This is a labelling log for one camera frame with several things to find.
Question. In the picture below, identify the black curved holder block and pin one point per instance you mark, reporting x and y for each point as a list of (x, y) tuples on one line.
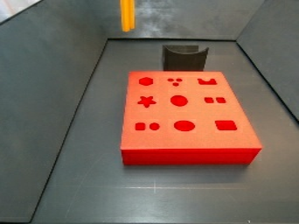
[(185, 58)]

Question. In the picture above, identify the yellow two-pronged peg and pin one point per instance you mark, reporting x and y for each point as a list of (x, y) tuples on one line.
[(127, 14)]

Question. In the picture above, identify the red shape-sorting board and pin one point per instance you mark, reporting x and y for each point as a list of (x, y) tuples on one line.
[(183, 120)]

